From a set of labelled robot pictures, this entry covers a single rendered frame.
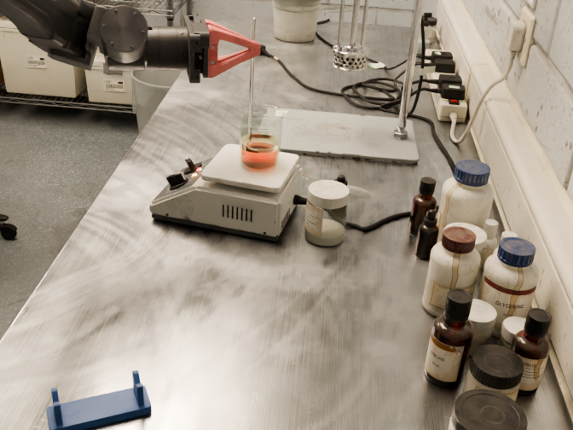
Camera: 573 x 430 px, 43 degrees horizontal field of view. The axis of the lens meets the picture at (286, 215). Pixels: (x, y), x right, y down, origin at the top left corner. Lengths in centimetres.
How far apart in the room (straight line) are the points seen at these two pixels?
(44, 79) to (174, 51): 240
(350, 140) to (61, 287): 64
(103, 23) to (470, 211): 54
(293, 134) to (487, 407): 78
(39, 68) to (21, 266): 118
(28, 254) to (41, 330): 157
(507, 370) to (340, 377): 18
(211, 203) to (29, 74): 240
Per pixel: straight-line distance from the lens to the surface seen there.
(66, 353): 86
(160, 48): 97
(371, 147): 134
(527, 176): 109
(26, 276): 236
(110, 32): 90
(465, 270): 89
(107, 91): 323
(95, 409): 77
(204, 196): 103
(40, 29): 93
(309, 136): 136
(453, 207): 102
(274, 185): 100
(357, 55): 131
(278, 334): 87
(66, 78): 331
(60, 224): 260
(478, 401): 72
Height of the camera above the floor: 130
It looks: 30 degrees down
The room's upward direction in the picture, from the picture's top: 4 degrees clockwise
